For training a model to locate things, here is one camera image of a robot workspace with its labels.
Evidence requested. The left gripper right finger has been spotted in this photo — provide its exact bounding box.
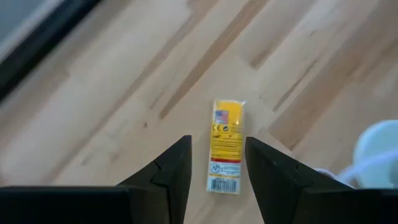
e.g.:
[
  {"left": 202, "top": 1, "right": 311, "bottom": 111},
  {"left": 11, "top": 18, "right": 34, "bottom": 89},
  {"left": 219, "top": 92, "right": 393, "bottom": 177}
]
[{"left": 244, "top": 136, "right": 398, "bottom": 224}]

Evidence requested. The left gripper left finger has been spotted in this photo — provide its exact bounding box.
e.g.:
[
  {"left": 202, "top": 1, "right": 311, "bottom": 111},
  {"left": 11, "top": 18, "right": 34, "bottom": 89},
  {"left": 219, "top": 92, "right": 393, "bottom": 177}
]
[{"left": 0, "top": 134, "right": 193, "bottom": 224}]

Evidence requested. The yellow crayon box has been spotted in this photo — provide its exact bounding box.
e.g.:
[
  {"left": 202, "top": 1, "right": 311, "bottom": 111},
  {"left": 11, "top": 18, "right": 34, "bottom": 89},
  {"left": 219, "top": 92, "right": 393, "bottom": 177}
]
[{"left": 206, "top": 98, "right": 247, "bottom": 196}]

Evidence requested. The white lamp power cable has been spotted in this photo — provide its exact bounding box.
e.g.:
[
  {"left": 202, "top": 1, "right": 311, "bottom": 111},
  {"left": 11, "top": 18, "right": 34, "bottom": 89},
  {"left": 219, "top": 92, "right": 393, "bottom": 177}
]
[{"left": 313, "top": 119, "right": 398, "bottom": 190}]

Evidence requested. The black aluminium table frame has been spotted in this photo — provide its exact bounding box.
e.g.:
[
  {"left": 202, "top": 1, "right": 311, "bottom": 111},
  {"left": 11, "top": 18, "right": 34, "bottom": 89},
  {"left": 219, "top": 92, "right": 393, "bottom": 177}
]
[{"left": 0, "top": 0, "right": 103, "bottom": 102}]

